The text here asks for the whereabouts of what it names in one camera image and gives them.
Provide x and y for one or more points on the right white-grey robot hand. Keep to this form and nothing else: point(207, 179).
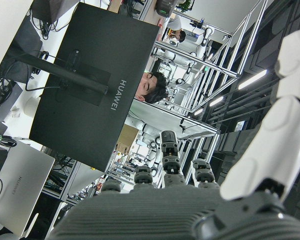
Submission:
point(145, 215)

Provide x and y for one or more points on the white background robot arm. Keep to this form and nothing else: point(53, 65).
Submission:
point(180, 60)

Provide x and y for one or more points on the black Huawei monitor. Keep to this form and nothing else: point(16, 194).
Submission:
point(90, 125)

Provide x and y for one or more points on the short ceiling light strip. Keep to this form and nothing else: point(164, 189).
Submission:
point(198, 112)
point(216, 101)

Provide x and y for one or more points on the person with black hair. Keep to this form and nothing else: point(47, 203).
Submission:
point(155, 87)

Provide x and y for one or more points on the silver Huawei laptop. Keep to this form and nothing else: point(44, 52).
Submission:
point(20, 187)

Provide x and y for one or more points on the white round desk cup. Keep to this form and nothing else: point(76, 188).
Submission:
point(33, 106)

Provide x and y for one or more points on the dark grey monitor stand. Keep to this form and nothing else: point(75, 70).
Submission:
point(65, 72)

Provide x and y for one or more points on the crumpled white tissue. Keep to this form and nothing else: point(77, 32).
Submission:
point(15, 112)

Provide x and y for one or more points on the long ceiling light strip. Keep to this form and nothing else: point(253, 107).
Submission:
point(252, 79)

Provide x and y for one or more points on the flat dark grey box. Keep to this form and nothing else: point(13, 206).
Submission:
point(8, 100)

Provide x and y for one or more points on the person in white shirt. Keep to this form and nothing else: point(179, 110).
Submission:
point(175, 23)

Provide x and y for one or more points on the black device with green light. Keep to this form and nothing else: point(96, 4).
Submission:
point(166, 7)

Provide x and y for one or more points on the green plant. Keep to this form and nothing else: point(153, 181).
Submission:
point(185, 5)

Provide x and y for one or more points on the dark grey desk device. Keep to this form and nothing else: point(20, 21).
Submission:
point(52, 8)

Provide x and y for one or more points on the white panel workcell frame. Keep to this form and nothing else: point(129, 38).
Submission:
point(160, 117)

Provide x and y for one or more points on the aluminium frame cage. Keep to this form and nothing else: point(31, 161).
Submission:
point(215, 67)

